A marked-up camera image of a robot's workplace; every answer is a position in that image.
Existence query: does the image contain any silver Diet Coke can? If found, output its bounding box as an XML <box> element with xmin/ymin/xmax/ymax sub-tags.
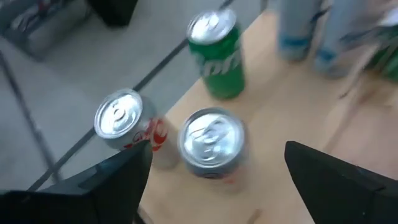
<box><xmin>177</xmin><ymin>107</ymin><xmax>249</xmax><ymax>187</ymax></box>
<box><xmin>93</xmin><ymin>88</ymin><xmax>181</xmax><ymax>170</ymax></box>

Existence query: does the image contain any wooden shelf with black frame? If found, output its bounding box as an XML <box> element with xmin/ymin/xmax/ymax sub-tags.
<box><xmin>136</xmin><ymin>9</ymin><xmax>398</xmax><ymax>224</ymax></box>

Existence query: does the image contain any black box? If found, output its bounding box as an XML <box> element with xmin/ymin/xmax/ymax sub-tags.
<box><xmin>88</xmin><ymin>0</ymin><xmax>139</xmax><ymax>27</ymax></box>

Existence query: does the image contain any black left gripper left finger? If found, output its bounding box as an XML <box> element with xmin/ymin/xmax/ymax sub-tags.
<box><xmin>0</xmin><ymin>139</ymin><xmax>153</xmax><ymax>224</ymax></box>

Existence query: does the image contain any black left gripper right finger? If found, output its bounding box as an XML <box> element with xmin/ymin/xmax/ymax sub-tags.
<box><xmin>284</xmin><ymin>140</ymin><xmax>398</xmax><ymax>224</ymax></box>

